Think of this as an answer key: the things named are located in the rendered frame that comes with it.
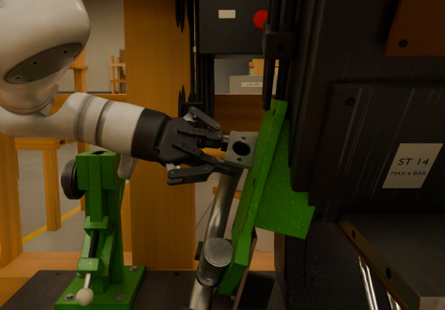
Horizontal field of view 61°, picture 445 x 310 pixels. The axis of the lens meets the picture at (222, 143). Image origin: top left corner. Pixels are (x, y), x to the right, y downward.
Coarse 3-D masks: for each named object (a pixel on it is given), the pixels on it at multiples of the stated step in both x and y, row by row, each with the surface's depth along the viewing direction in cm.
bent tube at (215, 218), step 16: (240, 144) 56; (224, 160) 52; (240, 160) 54; (224, 176) 59; (240, 176) 59; (224, 192) 60; (224, 208) 61; (208, 224) 61; (224, 224) 61; (208, 240) 59; (208, 288) 54; (192, 304) 52; (208, 304) 53
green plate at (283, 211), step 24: (264, 120) 53; (288, 120) 46; (264, 144) 47; (288, 144) 46; (264, 168) 45; (288, 168) 46; (264, 192) 47; (288, 192) 47; (240, 216) 51; (264, 216) 47; (288, 216) 47; (312, 216) 47
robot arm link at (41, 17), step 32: (0, 0) 23; (32, 0) 24; (64, 0) 25; (0, 32) 23; (32, 32) 24; (64, 32) 25; (0, 64) 24; (32, 64) 26; (64, 64) 30; (0, 96) 40; (32, 96) 38
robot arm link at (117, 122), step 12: (108, 108) 53; (120, 108) 53; (132, 108) 54; (144, 108) 55; (108, 120) 52; (120, 120) 52; (132, 120) 52; (96, 132) 53; (108, 132) 52; (120, 132) 52; (132, 132) 52; (108, 144) 53; (120, 144) 53; (120, 168) 57; (132, 168) 59
